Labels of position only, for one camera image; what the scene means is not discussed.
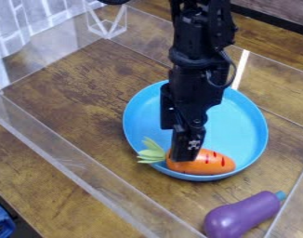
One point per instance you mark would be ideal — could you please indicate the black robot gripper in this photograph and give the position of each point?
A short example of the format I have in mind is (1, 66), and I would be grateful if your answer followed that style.
(192, 91)

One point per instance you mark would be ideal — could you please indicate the orange toy carrot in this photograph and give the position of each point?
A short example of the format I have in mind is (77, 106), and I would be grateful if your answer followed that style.
(209, 162)

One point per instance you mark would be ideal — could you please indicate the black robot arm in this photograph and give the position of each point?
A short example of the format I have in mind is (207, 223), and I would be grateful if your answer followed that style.
(202, 32)

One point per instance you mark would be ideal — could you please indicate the blue plastic plate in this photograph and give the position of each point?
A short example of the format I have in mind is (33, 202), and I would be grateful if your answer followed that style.
(236, 130)

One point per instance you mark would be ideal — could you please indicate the purple toy eggplant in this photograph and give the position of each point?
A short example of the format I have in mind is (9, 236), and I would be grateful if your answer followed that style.
(229, 221)

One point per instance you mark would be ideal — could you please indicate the white grid curtain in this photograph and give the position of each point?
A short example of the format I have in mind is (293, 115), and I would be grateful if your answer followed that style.
(26, 17)

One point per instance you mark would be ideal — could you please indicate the blue object at corner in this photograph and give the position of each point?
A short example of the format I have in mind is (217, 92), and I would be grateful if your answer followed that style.
(6, 225)

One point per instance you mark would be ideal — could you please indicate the clear acrylic enclosure wall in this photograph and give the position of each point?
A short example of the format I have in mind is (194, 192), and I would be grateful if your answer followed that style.
(68, 173)

